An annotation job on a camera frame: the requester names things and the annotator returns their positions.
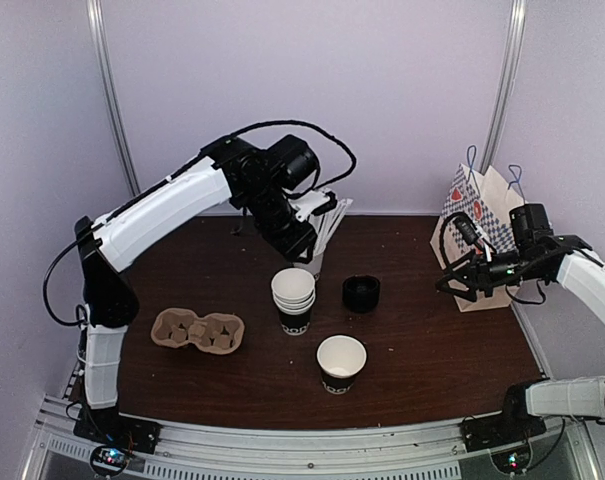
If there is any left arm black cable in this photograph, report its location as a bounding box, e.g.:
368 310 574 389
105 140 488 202
226 118 358 194

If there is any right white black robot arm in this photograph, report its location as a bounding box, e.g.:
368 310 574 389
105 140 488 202
436 203 605 442

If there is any aluminium corner post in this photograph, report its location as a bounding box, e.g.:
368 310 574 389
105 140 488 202
480 0 527 174
86 0 141 197

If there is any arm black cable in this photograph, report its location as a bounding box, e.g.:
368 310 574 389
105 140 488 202
226 118 358 194
439 212 476 274

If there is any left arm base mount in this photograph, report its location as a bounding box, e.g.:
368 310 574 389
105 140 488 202
73 406 161 454

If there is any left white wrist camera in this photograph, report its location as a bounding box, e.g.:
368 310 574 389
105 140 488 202
289 189 337 222

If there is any bundle of wrapped white straws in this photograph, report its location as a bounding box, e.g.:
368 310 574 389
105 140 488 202
311 198 353 256

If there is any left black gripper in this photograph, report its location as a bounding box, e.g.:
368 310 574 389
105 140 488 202
241 183 320 266

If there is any cardboard cup carrier tray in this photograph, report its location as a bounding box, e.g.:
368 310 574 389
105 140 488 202
150 308 245 356

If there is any single black paper cup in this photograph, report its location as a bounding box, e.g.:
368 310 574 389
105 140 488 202
316 335 368 395

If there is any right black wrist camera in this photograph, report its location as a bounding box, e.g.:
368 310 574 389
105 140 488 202
453 213 495 251

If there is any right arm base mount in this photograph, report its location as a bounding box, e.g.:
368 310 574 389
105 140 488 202
460 414 546 452

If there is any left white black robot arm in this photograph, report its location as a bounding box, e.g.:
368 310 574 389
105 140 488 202
76 135 332 444

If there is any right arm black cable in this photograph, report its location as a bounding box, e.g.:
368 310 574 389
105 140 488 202
439 212 476 274

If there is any stack of paper cups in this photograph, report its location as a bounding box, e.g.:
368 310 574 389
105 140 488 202
270 268 316 336

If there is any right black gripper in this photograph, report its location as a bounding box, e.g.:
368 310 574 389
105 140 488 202
436 248 545 302

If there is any left aluminium corner post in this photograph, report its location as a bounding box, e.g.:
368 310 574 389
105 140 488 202
86 0 141 197

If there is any aluminium front frame rail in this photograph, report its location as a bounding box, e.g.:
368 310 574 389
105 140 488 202
17 396 604 479

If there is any stack of black lids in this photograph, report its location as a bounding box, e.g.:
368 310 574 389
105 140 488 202
342 275 381 314

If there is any checkered paper takeout bag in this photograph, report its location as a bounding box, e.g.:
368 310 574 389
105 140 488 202
431 145 546 312

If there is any right aluminium corner post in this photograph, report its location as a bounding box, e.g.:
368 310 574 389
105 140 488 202
480 0 527 174

